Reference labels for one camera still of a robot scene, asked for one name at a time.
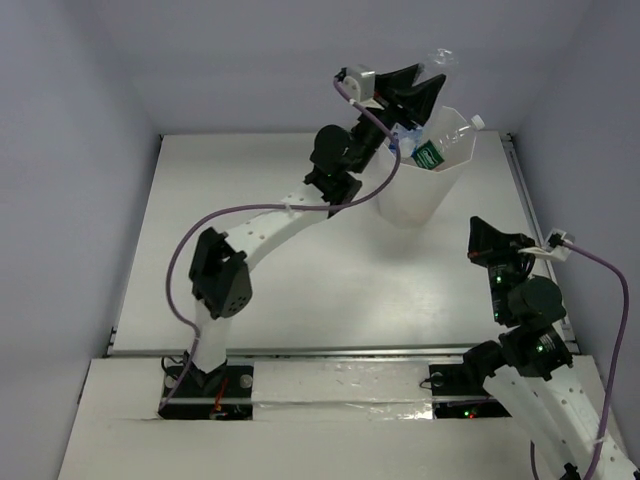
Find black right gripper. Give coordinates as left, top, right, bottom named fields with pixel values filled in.
left=465, top=214, right=536, bottom=322

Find clear bottle blue label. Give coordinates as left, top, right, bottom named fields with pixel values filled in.
left=392, top=124, right=423, bottom=158

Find clear unlabelled plastic bottle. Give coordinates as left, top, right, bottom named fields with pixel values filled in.
left=418, top=48, right=459, bottom=88

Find clear bottle green label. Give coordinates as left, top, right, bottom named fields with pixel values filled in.
left=411, top=111, right=486, bottom=171

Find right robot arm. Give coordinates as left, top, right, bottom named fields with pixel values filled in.
left=460, top=216, right=639, bottom=479

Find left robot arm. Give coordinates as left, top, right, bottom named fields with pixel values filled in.
left=185, top=64, right=447, bottom=395

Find white octagonal plastic bin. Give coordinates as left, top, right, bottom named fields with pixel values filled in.
left=375, top=106, right=476, bottom=228

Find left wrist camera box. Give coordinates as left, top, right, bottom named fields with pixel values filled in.
left=335, top=64, right=377, bottom=108

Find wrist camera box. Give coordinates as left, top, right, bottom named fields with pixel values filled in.
left=335, top=64, right=377, bottom=108
left=519, top=228, right=575, bottom=262

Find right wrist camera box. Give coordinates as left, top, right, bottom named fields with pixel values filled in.
left=519, top=228, right=575, bottom=262

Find aluminium right side rail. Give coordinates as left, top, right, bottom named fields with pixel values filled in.
left=500, top=133, right=580, bottom=353

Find aluminium rail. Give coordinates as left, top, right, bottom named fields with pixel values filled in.
left=103, top=328, right=472, bottom=358
left=500, top=133, right=580, bottom=353

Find aluminium front rail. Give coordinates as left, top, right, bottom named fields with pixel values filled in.
left=103, top=328, right=472, bottom=358

